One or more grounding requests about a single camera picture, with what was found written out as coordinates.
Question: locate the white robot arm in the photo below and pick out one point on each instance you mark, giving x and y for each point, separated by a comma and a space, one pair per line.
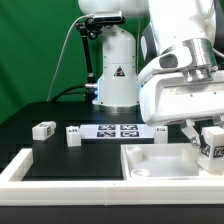
159, 55

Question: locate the white U-shaped fence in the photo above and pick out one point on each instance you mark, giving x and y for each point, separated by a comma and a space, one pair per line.
15, 191

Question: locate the grey camera on mount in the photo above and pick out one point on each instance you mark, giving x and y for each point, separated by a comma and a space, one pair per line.
108, 17

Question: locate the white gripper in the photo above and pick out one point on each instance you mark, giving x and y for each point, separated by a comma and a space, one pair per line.
168, 98

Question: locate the white square tabletop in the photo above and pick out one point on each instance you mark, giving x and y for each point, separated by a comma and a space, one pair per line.
163, 162

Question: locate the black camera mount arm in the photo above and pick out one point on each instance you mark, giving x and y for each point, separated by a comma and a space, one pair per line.
88, 30

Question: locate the white marker base plate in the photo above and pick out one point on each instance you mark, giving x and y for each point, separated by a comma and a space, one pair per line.
116, 131

